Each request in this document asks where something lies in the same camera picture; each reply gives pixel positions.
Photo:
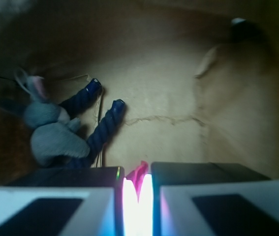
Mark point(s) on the grey plush mouse toy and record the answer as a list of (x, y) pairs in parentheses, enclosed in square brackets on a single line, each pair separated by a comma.
[(54, 134)]

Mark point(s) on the brown paper bag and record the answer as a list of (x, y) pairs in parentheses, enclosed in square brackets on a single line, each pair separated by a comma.
[(200, 78)]

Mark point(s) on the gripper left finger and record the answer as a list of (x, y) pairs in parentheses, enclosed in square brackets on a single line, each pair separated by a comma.
[(63, 202)]

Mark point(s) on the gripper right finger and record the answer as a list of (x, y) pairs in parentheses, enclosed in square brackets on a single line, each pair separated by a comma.
[(213, 199)]

